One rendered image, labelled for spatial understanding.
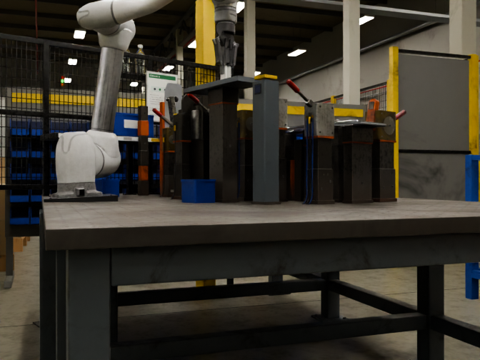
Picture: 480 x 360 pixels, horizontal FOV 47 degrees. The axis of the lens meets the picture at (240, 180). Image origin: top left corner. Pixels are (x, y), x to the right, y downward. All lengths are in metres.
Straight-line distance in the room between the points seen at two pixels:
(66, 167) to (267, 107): 0.89
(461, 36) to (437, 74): 4.43
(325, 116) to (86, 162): 1.00
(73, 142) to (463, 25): 8.41
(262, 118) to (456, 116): 3.93
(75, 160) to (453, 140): 4.08
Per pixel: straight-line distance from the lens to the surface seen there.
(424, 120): 5.49
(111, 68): 2.57
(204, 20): 3.83
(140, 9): 2.40
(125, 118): 3.16
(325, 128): 2.02
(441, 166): 5.58
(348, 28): 7.59
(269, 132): 1.96
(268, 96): 1.98
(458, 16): 10.19
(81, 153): 2.37
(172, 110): 2.88
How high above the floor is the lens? 0.79
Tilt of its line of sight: level
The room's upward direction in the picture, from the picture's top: straight up
